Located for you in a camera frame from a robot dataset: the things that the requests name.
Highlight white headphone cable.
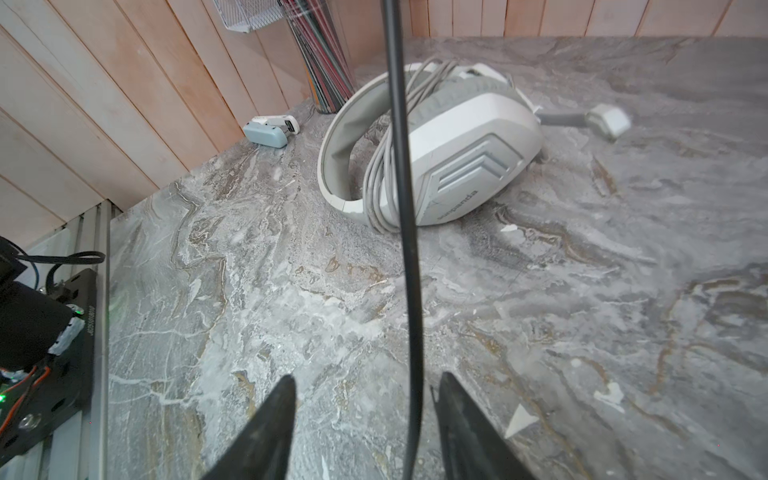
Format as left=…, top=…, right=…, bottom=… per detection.
left=362, top=58, right=457, bottom=235

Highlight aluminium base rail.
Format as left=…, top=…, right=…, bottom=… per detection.
left=1, top=200, right=120, bottom=479

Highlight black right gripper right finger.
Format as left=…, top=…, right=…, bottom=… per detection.
left=432, top=372, right=535, bottom=480

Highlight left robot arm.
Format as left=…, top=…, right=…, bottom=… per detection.
left=1, top=238, right=106, bottom=372

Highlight white mesh wall shelf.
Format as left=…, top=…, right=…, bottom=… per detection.
left=213, top=0, right=284, bottom=33

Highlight black headphone cable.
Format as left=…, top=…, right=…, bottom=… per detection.
left=381, top=0, right=426, bottom=480

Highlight clear pencil jar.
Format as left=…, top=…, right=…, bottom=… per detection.
left=278, top=0, right=357, bottom=114

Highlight light blue stapler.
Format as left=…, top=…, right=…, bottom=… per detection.
left=242, top=115, right=300, bottom=149

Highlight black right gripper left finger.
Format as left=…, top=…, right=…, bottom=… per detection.
left=203, top=375, right=297, bottom=480

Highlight white headphones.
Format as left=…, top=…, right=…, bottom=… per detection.
left=317, top=59, right=631, bottom=233

